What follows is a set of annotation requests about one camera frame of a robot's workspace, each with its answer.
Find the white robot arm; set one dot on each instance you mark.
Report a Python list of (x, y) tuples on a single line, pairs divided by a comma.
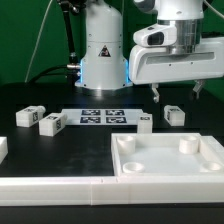
[(171, 50)]

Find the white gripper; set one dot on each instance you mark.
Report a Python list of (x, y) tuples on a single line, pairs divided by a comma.
[(156, 65)]

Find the white front fence wall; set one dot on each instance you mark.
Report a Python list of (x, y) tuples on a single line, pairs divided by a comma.
[(111, 190)]

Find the white marker base plate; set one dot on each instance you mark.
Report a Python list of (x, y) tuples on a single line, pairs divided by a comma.
[(102, 116)]

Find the white square tabletop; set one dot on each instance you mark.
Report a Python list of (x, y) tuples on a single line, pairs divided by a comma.
[(164, 154)]

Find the white right fence block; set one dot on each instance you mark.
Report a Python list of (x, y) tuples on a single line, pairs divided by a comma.
[(211, 141)]

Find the white left fence block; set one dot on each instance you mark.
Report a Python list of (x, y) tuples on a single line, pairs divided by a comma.
[(3, 148)]

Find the white fence block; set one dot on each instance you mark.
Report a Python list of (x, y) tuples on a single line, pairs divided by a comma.
[(3, 148), (211, 141)]

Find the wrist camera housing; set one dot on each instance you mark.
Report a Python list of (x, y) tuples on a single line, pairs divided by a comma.
[(156, 35)]

